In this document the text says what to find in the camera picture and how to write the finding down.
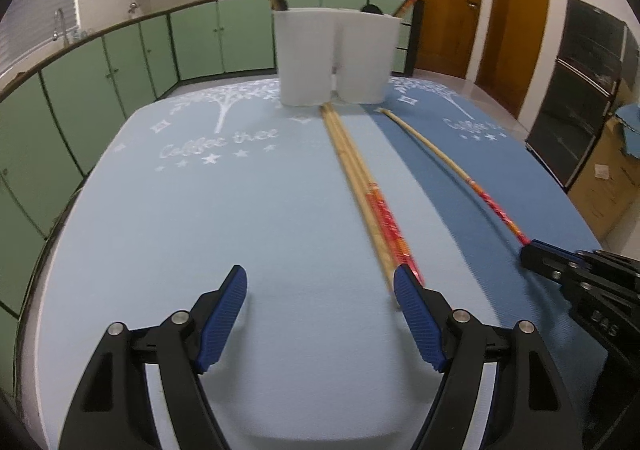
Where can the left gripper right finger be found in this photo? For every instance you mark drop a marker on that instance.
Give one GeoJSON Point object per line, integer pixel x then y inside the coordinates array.
{"type": "Point", "coordinates": [529, 408]}

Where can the dark blue place mat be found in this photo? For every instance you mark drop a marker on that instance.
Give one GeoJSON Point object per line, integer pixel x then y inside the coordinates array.
{"type": "Point", "coordinates": [467, 165]}

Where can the curved bamboo chopstick red end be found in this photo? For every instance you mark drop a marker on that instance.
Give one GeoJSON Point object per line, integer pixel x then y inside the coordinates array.
{"type": "Point", "coordinates": [457, 169]}

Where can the chrome sink faucet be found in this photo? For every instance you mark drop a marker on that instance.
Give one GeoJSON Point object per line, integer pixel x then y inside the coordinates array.
{"type": "Point", "coordinates": [60, 28]}

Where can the light blue place mat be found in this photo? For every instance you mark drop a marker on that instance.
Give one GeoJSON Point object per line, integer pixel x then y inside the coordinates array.
{"type": "Point", "coordinates": [320, 357]}

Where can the blue cloth on box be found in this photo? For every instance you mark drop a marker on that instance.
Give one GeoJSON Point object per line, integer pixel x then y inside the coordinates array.
{"type": "Point", "coordinates": [629, 116]}

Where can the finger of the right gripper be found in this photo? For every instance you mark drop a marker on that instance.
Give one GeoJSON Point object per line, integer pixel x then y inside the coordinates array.
{"type": "Point", "coordinates": [548, 261]}

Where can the black ladle in holder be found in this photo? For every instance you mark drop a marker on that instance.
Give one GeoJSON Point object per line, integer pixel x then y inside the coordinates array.
{"type": "Point", "coordinates": [371, 9]}

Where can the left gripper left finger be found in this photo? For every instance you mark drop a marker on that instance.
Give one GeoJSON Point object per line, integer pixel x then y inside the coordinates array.
{"type": "Point", "coordinates": [111, 408]}

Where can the cardboard box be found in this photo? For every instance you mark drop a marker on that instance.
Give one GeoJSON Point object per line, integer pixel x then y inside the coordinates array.
{"type": "Point", "coordinates": [608, 183]}

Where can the black oven cabinet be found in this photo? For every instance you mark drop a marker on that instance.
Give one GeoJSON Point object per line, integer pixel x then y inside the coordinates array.
{"type": "Point", "coordinates": [598, 60]}

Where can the window blind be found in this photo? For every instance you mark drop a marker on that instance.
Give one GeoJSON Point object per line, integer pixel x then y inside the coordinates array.
{"type": "Point", "coordinates": [28, 25]}

